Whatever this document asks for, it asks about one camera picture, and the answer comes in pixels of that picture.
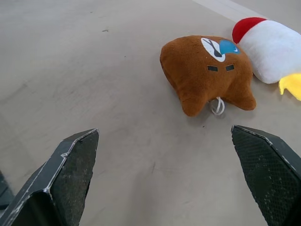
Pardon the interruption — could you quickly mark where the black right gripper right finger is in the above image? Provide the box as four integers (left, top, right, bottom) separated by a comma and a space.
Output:
231, 125, 301, 226

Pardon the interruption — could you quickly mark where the brown plush toy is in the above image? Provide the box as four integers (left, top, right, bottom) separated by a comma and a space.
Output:
160, 35, 257, 117

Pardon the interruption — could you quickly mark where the white chicken plush toy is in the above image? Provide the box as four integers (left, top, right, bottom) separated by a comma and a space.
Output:
232, 16, 301, 102

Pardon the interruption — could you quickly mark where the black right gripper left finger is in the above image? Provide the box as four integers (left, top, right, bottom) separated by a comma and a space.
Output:
0, 128, 100, 226

